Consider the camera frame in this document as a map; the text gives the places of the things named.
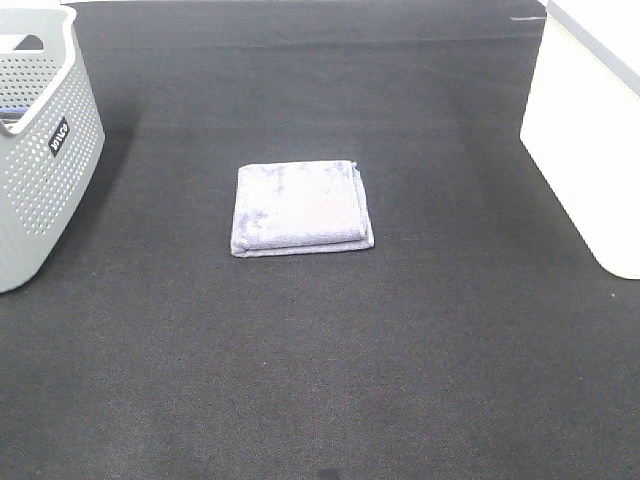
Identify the black basket label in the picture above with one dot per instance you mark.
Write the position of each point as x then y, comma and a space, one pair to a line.
59, 136

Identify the lavender towel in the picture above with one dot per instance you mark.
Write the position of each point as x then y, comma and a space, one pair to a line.
301, 207

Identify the grey perforated laundry basket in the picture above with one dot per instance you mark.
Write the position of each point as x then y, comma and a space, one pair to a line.
39, 86

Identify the white storage box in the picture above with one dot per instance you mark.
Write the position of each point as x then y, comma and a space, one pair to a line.
581, 124

